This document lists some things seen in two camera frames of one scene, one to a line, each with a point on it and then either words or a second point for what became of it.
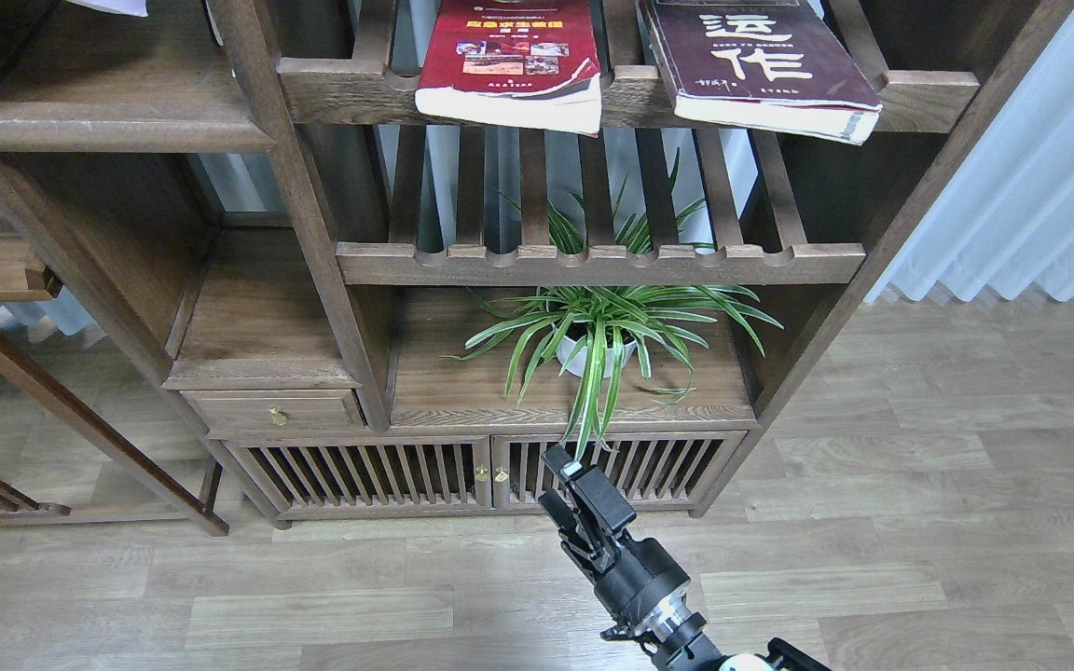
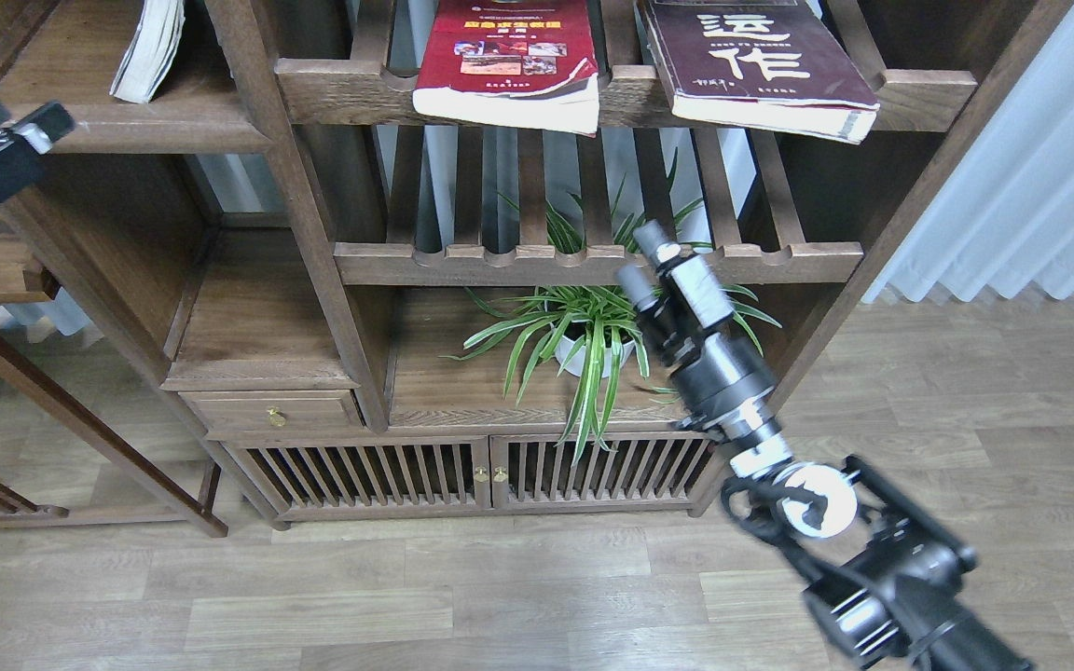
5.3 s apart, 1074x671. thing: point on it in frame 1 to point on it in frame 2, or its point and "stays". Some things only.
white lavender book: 130,7 to 156,40
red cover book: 527,62 stays
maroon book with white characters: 772,65 stays
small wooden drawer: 260,413 stays
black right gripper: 633,577 to 722,382
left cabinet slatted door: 429,477 stays
